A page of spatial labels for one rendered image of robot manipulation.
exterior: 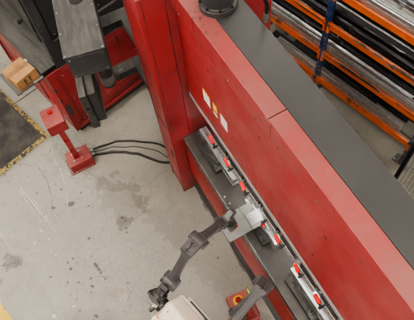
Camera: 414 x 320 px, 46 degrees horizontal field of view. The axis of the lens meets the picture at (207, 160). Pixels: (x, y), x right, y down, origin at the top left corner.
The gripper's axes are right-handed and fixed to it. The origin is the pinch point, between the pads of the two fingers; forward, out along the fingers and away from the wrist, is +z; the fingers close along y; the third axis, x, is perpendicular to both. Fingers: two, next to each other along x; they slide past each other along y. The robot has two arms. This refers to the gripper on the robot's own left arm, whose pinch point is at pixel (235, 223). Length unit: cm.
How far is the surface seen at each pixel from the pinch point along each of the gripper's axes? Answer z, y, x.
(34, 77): -37, 192, 66
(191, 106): -8, 86, -22
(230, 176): 13.9, 34.9, -11.0
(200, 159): 17, 63, 2
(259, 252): 16.9, -20.0, 2.8
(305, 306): 17, -65, -4
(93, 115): -55, 104, 25
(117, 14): -60, 146, -30
